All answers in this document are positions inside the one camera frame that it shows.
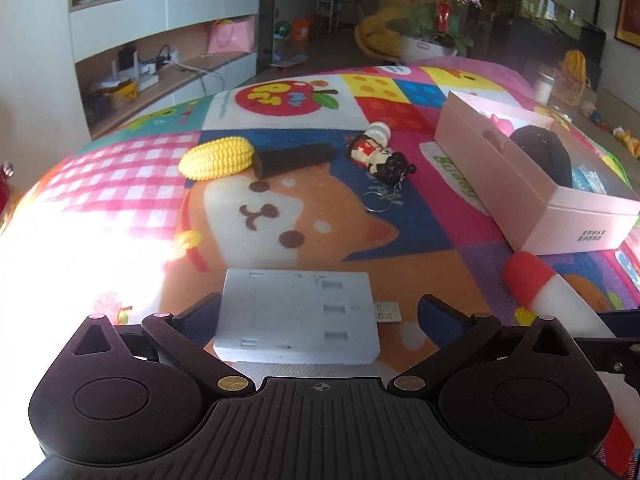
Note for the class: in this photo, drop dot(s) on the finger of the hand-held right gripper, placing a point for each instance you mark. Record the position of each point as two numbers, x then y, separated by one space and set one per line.
620 317
615 355

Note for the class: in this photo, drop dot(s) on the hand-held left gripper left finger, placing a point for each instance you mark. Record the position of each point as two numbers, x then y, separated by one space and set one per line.
200 316

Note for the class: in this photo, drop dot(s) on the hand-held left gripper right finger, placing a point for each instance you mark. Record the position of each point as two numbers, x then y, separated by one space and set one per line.
440 317

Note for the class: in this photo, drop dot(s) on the white red foam rocket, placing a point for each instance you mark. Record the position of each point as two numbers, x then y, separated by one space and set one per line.
555 295

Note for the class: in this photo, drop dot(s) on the grey plastic device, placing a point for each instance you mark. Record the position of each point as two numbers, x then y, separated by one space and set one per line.
295 310

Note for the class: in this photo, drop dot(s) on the pink cardboard box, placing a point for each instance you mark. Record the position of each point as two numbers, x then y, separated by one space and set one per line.
570 220

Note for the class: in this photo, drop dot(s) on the yellow corn toy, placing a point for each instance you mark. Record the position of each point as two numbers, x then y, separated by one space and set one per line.
215 160

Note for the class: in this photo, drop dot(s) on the black plush toy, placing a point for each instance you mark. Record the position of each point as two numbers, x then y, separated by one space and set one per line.
545 155

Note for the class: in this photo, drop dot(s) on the black cylinder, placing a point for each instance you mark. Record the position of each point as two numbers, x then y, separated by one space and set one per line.
295 159

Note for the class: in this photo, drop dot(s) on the colourful cartoon play mat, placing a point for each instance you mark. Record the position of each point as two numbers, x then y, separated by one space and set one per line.
125 220

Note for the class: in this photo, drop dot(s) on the orange plush toy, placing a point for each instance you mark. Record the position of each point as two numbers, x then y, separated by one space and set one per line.
627 141

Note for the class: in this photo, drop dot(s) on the beige sofa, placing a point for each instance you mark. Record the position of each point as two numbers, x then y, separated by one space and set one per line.
620 110

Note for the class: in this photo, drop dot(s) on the red object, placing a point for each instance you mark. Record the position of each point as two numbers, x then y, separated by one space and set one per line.
5 190

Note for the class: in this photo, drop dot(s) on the yellow box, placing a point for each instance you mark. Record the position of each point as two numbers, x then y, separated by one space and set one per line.
120 95

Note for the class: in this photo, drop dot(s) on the white jar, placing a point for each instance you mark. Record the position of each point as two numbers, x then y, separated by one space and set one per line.
543 87

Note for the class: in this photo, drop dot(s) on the yellow toy bag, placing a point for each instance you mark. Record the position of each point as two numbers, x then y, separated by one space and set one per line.
572 77

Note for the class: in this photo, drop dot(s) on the white power strip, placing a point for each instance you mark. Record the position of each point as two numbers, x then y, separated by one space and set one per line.
160 65

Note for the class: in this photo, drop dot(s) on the small skateboard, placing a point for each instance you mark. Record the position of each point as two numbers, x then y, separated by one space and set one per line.
287 61

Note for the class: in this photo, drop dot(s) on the pink gift bag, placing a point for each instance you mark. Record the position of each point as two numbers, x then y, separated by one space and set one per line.
230 37

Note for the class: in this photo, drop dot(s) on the black aquarium cabinet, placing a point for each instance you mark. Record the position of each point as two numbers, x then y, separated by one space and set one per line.
550 40

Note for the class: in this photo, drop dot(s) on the large yellow plush toy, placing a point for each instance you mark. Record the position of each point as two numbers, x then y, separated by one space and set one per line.
372 35

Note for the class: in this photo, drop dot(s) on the green ball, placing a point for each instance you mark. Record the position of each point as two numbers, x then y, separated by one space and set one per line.
282 29

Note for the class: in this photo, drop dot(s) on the orange bag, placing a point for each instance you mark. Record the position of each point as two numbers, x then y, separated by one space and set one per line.
303 30

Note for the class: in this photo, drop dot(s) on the framed red picture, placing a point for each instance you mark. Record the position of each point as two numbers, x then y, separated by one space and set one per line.
630 0

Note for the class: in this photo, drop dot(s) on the white stool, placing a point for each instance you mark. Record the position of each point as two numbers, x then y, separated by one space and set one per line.
326 15

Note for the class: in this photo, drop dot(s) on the white wall cabinet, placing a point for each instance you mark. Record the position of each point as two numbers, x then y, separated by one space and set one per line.
165 10

